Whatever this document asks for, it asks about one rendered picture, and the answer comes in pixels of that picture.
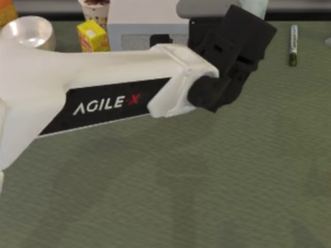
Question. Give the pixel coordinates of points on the white box appliance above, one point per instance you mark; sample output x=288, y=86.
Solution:
x=144, y=15

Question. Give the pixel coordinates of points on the pale green white container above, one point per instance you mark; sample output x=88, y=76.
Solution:
x=254, y=7

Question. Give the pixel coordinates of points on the green white marker pen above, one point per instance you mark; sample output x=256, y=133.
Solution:
x=293, y=44

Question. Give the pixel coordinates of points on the ice cream paper cup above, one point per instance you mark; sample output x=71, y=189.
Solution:
x=97, y=10

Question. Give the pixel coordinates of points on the yellow juice carton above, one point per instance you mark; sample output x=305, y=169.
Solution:
x=94, y=36

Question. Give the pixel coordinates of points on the green tablecloth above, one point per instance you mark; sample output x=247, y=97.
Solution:
x=181, y=180

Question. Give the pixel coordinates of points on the silver metal bowl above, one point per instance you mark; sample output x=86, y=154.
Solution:
x=28, y=32

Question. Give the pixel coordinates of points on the orange yellow snack package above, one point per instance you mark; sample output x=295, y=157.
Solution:
x=7, y=10

